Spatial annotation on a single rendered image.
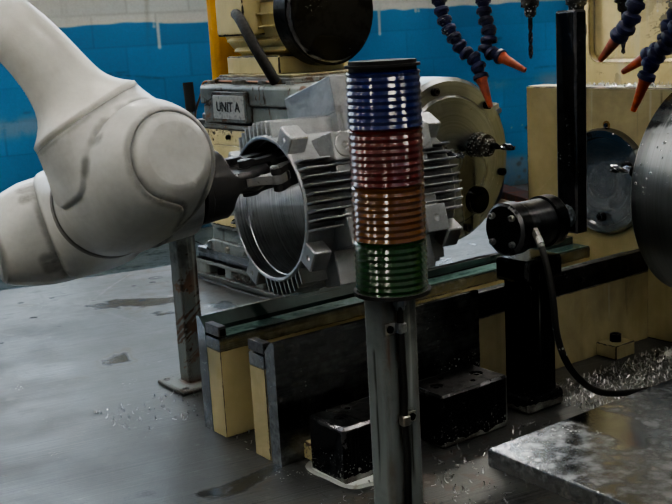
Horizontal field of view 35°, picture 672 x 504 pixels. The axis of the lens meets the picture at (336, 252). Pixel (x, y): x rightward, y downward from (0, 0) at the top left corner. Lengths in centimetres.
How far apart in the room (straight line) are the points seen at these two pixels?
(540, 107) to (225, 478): 77
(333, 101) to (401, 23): 642
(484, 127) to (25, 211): 85
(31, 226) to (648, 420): 56
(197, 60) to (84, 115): 610
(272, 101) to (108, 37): 511
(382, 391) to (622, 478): 21
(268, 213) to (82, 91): 41
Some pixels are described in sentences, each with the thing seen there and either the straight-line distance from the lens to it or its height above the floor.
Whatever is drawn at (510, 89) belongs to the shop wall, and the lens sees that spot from 808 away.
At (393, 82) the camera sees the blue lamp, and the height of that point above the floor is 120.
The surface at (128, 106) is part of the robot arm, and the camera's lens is 85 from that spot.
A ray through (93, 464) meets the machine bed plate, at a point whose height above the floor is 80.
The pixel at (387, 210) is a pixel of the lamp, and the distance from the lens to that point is 83.
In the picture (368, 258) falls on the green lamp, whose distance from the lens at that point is 84.
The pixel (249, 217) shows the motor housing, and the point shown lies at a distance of 122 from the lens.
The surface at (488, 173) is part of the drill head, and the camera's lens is 165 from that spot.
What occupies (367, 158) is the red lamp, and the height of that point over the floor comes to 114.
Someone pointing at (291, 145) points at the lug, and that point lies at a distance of 109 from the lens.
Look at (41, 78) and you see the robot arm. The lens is 90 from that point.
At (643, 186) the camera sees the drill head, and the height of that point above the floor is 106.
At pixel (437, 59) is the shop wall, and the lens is 772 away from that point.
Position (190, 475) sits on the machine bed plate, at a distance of 113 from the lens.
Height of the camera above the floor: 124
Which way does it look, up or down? 12 degrees down
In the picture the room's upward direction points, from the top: 3 degrees counter-clockwise
